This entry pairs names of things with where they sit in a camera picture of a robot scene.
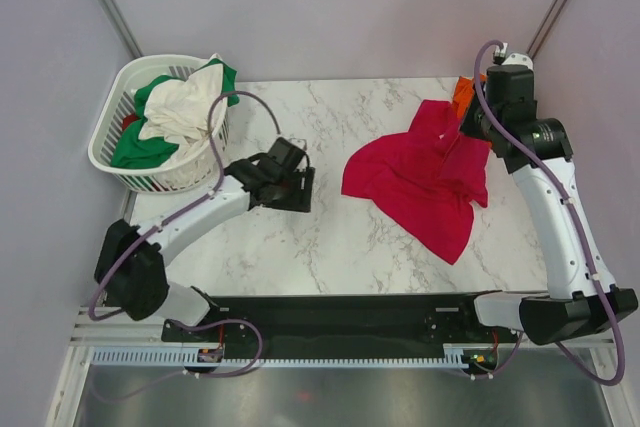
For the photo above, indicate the green t shirt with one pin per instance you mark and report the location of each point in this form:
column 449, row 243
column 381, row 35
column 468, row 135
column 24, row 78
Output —
column 133, row 153

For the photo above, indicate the white t shirt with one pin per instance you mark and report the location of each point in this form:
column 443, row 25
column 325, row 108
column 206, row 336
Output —
column 176, row 110

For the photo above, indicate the folded orange t shirt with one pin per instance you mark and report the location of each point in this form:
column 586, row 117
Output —
column 462, row 96

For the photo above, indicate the dark red t shirt in basket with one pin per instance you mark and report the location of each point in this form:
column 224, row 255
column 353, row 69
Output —
column 131, row 123

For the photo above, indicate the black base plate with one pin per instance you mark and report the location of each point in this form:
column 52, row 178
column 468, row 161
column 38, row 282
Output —
column 343, row 327

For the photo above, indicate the white slotted cable duct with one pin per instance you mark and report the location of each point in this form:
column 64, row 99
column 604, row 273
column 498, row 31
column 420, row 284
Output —
column 191, row 357

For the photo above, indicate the pink t shirt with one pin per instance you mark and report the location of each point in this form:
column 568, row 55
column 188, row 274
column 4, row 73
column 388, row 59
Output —
column 426, row 179

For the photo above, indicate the white plastic laundry basket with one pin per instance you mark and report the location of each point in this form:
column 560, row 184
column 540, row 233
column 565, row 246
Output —
column 184, row 175

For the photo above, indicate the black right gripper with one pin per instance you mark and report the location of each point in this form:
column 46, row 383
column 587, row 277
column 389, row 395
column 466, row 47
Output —
column 469, row 127

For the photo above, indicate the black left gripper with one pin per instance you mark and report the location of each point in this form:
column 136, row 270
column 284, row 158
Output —
column 300, row 199

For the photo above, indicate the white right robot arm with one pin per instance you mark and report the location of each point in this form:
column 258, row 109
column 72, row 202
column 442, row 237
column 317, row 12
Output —
column 581, row 297

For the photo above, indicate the aluminium frame rail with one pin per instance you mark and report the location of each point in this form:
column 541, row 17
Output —
column 117, row 330

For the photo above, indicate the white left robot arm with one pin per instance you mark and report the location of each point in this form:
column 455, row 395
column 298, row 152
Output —
column 131, row 268

